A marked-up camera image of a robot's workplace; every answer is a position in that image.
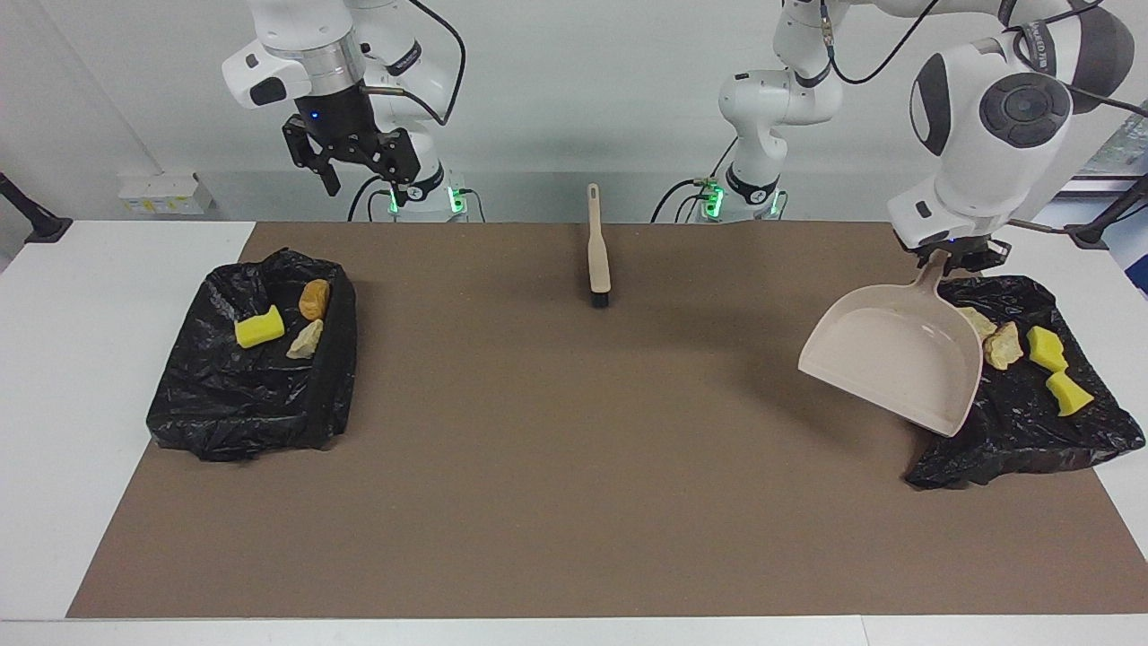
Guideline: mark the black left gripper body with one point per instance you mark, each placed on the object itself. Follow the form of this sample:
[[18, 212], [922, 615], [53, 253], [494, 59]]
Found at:
[[982, 249]]

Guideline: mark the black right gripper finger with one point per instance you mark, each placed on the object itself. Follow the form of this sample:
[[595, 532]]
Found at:
[[309, 157], [395, 166]]

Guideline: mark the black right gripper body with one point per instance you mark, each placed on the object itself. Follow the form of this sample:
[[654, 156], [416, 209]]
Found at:
[[339, 117]]

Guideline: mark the striped croissant piece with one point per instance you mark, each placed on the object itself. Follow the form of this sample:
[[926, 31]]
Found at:
[[305, 341], [981, 323], [1003, 346]]

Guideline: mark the beige plastic dustpan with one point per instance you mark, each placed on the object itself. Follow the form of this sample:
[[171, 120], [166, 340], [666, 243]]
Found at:
[[897, 359]]

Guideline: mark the green and yellow sponge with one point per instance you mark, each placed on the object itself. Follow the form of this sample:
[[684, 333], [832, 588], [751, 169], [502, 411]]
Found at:
[[1046, 348]]

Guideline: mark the brown bread roll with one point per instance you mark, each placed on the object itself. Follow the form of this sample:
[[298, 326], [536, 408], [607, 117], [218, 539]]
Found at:
[[314, 299]]

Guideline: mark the yellow sponge piece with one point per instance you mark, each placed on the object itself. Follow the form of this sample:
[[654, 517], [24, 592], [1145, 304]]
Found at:
[[258, 327], [1067, 393]]

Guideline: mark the beige hand brush black bristles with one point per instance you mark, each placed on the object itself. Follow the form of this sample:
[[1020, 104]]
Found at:
[[597, 260]]

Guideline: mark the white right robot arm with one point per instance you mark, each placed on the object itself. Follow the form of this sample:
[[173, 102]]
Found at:
[[287, 27]]

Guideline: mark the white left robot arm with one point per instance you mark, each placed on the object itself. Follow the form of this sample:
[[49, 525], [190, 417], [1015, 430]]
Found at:
[[960, 135]]

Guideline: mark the black trash bag bin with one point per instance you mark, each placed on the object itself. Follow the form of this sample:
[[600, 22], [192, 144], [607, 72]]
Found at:
[[1022, 431], [242, 395]]

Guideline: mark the printed grey board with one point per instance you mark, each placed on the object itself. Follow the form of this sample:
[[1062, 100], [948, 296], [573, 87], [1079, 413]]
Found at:
[[1126, 152]]

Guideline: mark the brown table mat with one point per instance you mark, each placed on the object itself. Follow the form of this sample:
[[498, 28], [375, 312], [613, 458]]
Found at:
[[574, 556]]

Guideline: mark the white wall socket box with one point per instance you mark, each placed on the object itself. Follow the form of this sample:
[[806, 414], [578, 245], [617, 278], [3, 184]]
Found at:
[[166, 196]]

